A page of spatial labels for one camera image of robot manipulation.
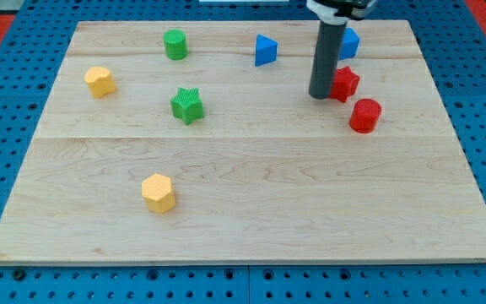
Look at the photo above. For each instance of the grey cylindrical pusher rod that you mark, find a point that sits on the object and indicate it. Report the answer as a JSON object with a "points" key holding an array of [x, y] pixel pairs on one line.
{"points": [[328, 46]]}

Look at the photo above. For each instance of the white black robot end mount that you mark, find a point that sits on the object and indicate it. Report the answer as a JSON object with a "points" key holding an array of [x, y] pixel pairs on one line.
{"points": [[340, 11]]}

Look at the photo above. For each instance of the blue triangle block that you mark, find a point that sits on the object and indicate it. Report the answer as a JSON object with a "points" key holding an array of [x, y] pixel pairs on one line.
{"points": [[266, 50]]}

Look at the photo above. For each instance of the red star block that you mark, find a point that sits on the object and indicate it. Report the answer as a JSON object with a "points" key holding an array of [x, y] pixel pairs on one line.
{"points": [[345, 84]]}

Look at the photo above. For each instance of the green star block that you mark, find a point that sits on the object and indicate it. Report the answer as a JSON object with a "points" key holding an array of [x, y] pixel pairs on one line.
{"points": [[187, 105]]}

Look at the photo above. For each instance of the blue cube block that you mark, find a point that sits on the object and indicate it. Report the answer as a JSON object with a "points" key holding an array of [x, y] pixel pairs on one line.
{"points": [[350, 44]]}

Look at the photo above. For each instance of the red cylinder block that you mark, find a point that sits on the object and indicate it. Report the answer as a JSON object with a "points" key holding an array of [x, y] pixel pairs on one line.
{"points": [[365, 115]]}

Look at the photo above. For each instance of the green cylinder block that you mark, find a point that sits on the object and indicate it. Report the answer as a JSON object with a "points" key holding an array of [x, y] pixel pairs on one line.
{"points": [[175, 44]]}

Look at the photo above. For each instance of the light wooden board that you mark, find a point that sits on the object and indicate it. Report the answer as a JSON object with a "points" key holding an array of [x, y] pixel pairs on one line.
{"points": [[269, 176]]}

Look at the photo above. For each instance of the yellow hexagon block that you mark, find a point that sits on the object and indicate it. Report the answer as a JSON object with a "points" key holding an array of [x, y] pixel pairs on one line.
{"points": [[158, 193]]}

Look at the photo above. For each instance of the yellow heart block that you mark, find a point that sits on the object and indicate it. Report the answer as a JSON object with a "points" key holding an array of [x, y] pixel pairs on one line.
{"points": [[100, 81]]}

